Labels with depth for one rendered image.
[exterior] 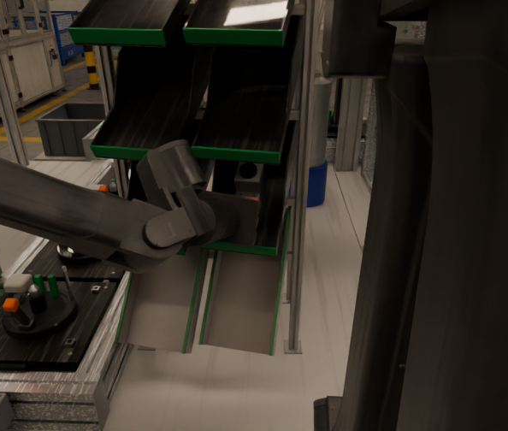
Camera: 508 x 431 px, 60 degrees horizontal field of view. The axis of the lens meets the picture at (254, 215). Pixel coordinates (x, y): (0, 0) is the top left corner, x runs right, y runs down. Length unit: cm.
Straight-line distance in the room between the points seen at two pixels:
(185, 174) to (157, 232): 9
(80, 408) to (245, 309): 33
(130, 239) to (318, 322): 71
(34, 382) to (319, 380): 54
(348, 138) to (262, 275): 113
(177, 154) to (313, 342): 64
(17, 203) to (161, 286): 46
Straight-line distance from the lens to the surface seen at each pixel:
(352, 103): 184
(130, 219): 47
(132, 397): 96
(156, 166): 52
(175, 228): 48
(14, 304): 91
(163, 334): 85
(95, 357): 92
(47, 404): 91
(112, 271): 111
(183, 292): 85
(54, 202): 46
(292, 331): 98
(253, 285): 84
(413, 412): 17
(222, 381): 96
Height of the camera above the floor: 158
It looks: 28 degrees down
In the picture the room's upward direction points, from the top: straight up
